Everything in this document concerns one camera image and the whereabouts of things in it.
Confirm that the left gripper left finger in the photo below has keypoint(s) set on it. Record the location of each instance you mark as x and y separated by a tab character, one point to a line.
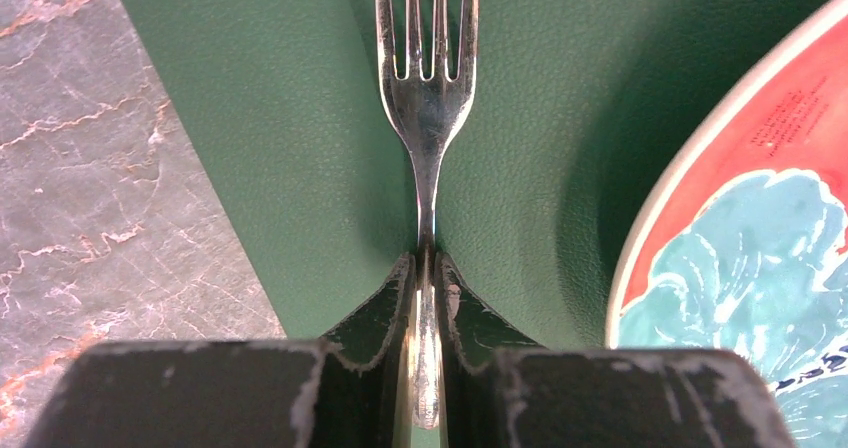
342	389

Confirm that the silver metal fork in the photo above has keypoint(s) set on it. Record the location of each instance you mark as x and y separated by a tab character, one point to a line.
427	106

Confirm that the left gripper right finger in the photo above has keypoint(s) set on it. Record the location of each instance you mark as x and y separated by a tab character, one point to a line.
503	389

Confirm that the green rectangular placemat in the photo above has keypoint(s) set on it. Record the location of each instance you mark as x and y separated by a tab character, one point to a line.
580	105

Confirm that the red teal floral plate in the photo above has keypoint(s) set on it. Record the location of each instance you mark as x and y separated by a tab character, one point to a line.
742	242

